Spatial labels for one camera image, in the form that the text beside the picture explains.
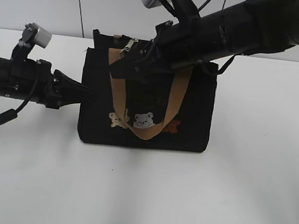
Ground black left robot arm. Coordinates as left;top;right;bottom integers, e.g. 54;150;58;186
0;58;96;109

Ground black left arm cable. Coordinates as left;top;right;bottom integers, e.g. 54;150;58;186
0;73;38;131

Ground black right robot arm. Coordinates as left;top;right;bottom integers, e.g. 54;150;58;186
133;0;299;80

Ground silver zipper pull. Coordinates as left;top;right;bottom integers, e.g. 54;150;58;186
119;38;139;59

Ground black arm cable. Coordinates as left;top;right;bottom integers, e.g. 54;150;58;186
0;73;38;131
197;0;229;14

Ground black tote bag tan straps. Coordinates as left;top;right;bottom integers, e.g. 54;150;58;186
74;28;222;157

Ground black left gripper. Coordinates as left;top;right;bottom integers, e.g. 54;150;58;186
34;60;97;109

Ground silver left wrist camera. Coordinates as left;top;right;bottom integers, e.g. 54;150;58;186
18;23;52;48

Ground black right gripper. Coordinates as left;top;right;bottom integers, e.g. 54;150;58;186
135;21;203;82

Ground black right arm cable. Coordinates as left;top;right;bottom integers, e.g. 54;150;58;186
197;0;229;14

